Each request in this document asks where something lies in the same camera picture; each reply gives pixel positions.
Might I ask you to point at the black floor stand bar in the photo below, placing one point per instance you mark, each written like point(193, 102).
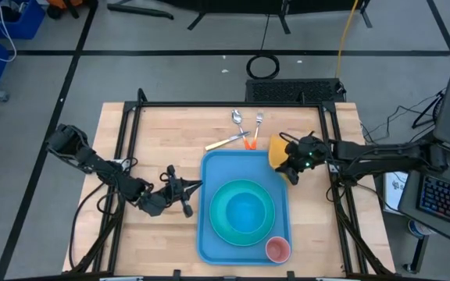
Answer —
point(139, 11)

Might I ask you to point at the black desk leg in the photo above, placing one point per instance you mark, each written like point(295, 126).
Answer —
point(418, 253)

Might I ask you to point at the pink plastic cup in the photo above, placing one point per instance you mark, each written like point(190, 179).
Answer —
point(277, 250)

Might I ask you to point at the blue plastic bowl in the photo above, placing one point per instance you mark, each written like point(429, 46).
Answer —
point(245, 212)

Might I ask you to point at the orange and black tool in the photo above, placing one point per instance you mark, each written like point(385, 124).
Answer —
point(65, 3)

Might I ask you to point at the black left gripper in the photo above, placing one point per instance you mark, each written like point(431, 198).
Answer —
point(158, 199)

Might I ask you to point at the teal plastic plate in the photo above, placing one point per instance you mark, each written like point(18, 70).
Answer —
point(217, 218)

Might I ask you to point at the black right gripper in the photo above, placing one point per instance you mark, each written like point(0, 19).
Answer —
point(307, 154)

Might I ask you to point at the blue plastic tray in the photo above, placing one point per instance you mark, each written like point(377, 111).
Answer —
point(244, 164)

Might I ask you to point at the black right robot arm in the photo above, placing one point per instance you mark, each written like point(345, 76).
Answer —
point(385, 154)

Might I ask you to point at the orange cloth napkin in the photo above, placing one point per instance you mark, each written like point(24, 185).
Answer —
point(276, 152)

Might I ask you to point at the white printed paper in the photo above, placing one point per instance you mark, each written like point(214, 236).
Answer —
point(395, 193)

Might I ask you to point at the black aluminium table frame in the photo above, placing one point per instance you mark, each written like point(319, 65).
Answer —
point(229, 104)

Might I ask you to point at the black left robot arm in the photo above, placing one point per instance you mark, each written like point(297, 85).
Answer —
point(92, 162)

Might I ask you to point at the white and blue roll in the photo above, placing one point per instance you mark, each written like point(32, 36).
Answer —
point(416, 230)

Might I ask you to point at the backlit black keyboard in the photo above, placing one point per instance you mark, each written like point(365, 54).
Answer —
point(443, 199)

